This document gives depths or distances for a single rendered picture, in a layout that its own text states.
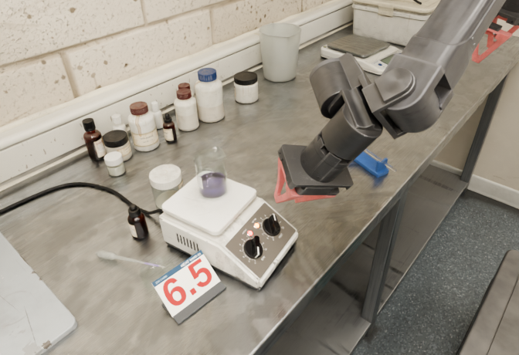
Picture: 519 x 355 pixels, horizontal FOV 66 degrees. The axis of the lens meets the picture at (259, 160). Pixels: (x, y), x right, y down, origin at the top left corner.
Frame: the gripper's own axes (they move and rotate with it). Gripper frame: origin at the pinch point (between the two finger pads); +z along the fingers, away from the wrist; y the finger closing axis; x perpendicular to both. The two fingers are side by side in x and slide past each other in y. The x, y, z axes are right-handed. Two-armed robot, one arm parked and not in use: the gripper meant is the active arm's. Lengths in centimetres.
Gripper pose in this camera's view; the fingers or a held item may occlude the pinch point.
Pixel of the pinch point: (287, 196)
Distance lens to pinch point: 62.2
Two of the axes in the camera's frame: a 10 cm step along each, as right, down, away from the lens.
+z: -4.1, 5.5, 7.3
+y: -8.8, -0.4, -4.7
